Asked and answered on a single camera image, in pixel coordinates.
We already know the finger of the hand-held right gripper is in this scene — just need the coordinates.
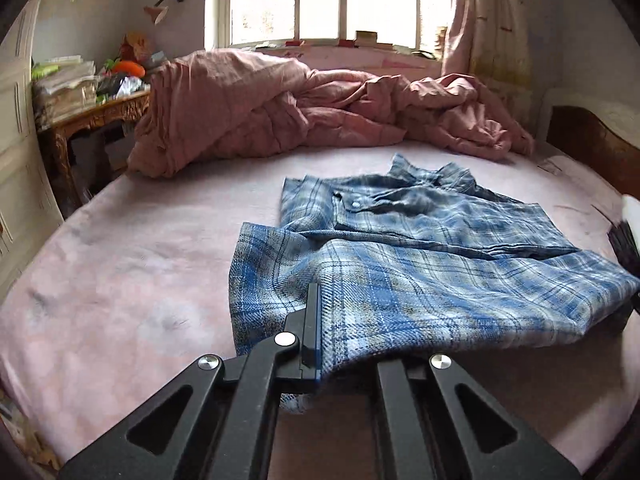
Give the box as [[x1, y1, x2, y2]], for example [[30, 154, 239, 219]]
[[606, 217, 640, 281]]

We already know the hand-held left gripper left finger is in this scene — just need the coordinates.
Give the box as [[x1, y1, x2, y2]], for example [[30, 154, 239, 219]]
[[59, 282, 323, 480]]

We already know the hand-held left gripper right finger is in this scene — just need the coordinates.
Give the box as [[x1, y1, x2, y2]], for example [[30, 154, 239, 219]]
[[375, 354, 583, 480]]

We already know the blue plaid shirt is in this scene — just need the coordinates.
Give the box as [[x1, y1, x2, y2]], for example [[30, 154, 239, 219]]
[[228, 152, 640, 413]]

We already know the wooden headboard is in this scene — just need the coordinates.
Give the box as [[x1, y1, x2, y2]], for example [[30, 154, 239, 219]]
[[545, 105, 640, 201]]

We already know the pink quilt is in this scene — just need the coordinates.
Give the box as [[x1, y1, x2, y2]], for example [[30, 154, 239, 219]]
[[127, 49, 536, 180]]

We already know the pale patterned curtain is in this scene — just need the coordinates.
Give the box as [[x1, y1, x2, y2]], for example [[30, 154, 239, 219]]
[[440, 0, 533, 126]]

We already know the carved wooden desk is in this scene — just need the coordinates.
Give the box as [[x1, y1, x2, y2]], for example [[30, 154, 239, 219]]
[[37, 89, 151, 218]]

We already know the orange plush toy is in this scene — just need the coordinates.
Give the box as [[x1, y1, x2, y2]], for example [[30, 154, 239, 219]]
[[111, 60, 146, 78]]

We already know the window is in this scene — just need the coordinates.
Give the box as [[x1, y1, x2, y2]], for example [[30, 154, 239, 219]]
[[205, 0, 451, 53]]

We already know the brown plush toy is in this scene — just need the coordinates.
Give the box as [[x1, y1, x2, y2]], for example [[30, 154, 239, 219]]
[[120, 32, 151, 61]]

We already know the white wardrobe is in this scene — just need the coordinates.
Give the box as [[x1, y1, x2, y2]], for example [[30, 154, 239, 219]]
[[0, 0, 65, 301]]

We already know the stack of folded linens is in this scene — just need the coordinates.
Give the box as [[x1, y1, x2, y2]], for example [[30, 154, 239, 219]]
[[31, 57, 98, 123]]

